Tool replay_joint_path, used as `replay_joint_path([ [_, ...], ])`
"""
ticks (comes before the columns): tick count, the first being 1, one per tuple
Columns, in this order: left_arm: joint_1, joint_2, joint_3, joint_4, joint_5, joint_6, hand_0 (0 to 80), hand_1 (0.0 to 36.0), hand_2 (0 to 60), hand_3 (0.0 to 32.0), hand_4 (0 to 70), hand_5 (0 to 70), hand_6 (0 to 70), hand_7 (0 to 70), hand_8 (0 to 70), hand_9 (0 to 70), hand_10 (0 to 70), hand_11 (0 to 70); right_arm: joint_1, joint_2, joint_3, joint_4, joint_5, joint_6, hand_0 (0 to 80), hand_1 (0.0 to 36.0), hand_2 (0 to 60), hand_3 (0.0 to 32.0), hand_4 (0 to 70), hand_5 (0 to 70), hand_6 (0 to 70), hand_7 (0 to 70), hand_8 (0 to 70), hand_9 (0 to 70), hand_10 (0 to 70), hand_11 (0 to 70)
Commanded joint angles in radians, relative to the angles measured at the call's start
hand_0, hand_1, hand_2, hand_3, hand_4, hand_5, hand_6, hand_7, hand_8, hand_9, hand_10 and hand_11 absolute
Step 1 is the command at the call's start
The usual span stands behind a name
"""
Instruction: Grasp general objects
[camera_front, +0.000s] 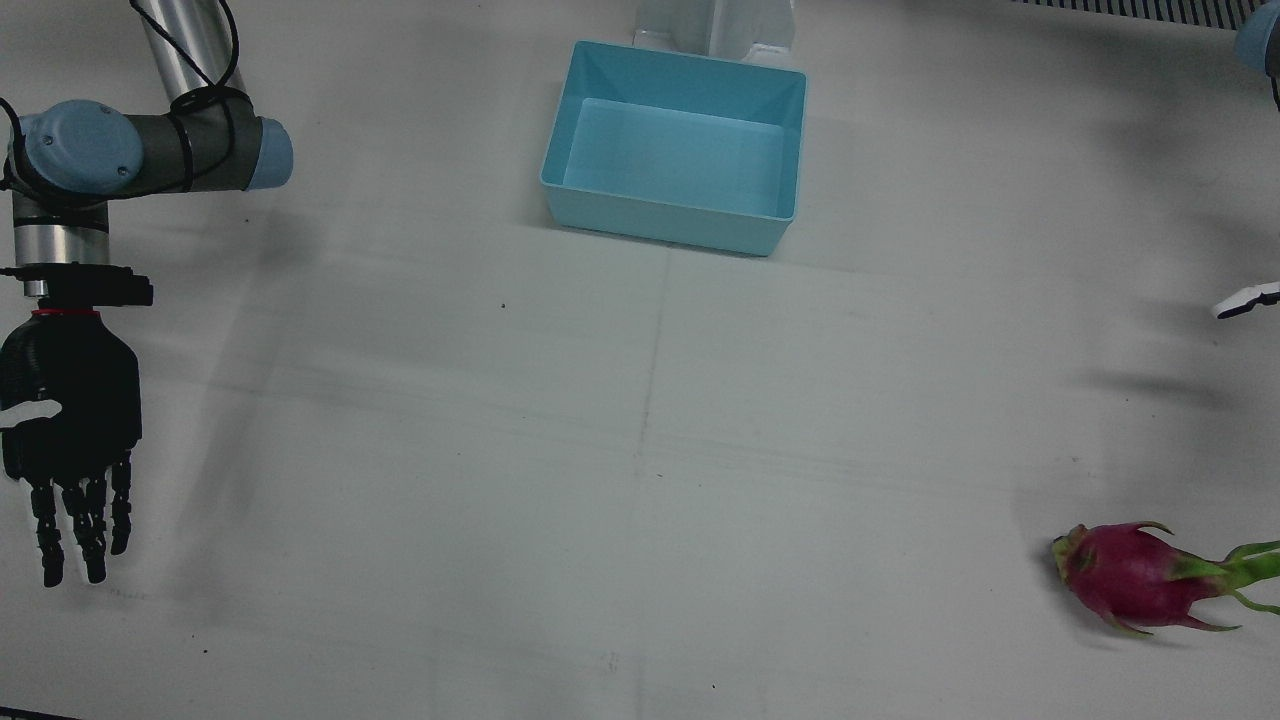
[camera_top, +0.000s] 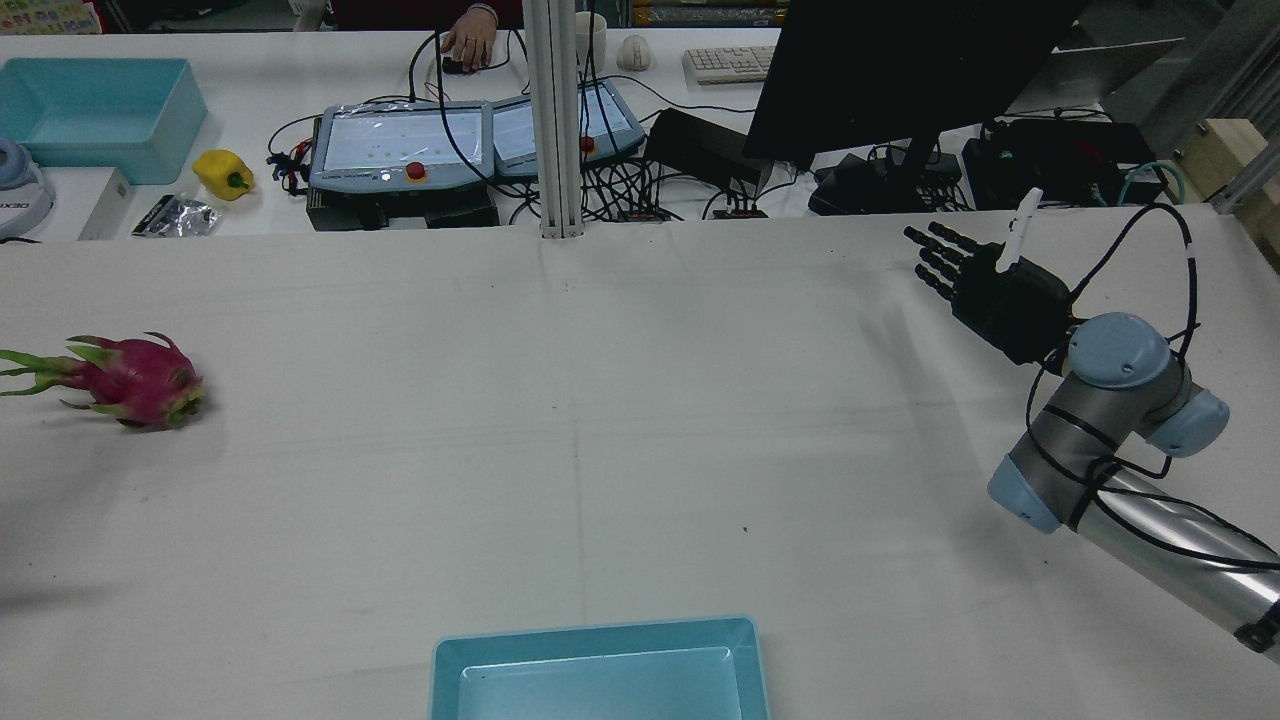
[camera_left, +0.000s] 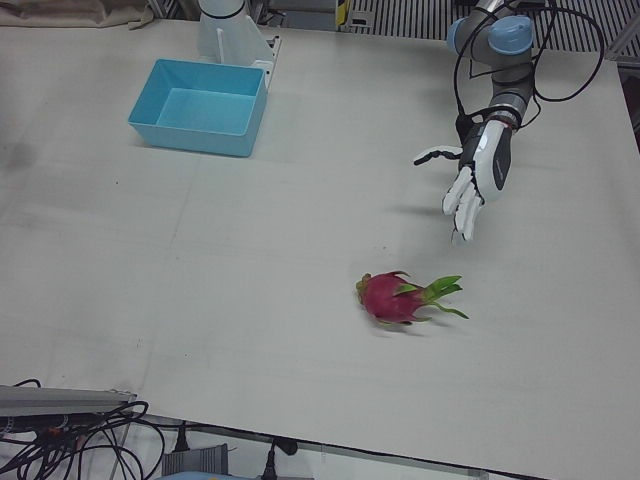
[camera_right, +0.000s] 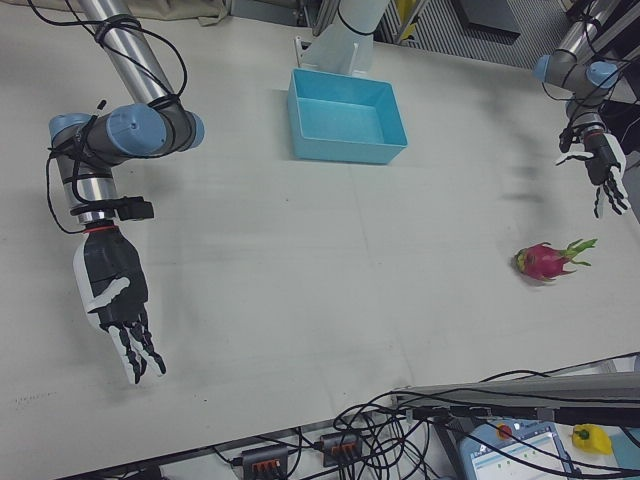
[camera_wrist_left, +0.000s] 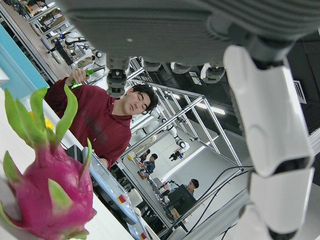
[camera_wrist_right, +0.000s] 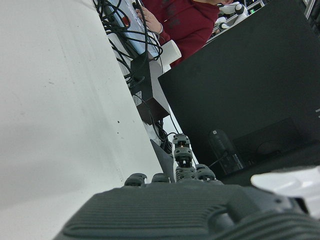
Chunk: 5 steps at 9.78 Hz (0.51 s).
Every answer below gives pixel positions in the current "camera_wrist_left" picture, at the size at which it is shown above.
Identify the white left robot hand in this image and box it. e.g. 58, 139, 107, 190
56, 0, 320, 240

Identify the pink dragon fruit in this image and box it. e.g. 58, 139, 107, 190
0, 83, 97, 240

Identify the person in maroon hoodie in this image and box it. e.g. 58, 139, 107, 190
44, 68, 160, 171

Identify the person in blue jacket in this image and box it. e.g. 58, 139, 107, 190
142, 153, 159, 177

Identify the yellow bell pepper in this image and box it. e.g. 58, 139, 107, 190
28, 111, 55, 131

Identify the grey ribbed box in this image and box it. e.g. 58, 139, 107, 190
65, 144, 84, 159

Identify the seated person with glasses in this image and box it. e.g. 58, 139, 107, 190
183, 178, 200, 201

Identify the teach pendant with red button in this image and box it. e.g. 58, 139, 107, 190
82, 146, 141, 226

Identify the black monitor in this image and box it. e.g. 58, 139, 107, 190
167, 186, 197, 213

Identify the aluminium frame cage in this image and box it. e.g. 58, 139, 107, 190
119, 79, 245, 236

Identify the green handled tool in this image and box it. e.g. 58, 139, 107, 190
71, 68, 95, 89

